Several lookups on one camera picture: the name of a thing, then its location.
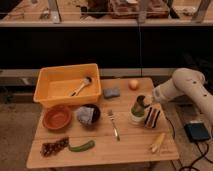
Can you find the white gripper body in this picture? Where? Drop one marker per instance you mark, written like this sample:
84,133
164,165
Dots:
155,96

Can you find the small dark metal cup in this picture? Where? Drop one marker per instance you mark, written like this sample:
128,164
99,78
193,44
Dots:
139,106

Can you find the white cup green inside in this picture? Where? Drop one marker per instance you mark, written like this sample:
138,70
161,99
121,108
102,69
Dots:
136,117

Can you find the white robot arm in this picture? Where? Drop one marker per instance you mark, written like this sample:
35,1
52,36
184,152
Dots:
184,81

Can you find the yellow plastic tray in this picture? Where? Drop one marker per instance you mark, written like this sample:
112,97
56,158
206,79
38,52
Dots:
56,85

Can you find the striped layered cake toy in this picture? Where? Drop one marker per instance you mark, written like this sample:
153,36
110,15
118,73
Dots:
152,117

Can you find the orange fruit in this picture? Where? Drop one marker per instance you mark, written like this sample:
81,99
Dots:
133,84

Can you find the yellow corn toy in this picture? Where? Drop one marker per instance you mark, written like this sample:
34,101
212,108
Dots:
157,143

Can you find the black foot pedal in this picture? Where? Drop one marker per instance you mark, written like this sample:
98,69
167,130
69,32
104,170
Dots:
196,132

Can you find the blue-grey sponge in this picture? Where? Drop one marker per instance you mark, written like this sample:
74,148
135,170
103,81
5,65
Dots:
111,92

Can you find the silver fork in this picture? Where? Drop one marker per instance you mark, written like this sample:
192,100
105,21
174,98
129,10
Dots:
111,116

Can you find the white dish brush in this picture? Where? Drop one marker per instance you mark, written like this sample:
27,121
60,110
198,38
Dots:
85,82

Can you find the crumpled grey cloth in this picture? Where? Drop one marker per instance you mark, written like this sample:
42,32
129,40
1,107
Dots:
84,115

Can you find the green chili pepper toy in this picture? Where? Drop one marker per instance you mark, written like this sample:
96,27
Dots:
84,147

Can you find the terracotta orange bowl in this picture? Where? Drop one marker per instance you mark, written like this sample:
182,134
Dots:
57,117

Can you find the brown grape bunch toy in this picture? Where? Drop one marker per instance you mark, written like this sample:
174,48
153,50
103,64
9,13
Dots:
53,148

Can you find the wooden shelf with clutter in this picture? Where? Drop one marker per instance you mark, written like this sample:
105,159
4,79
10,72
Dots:
106,13

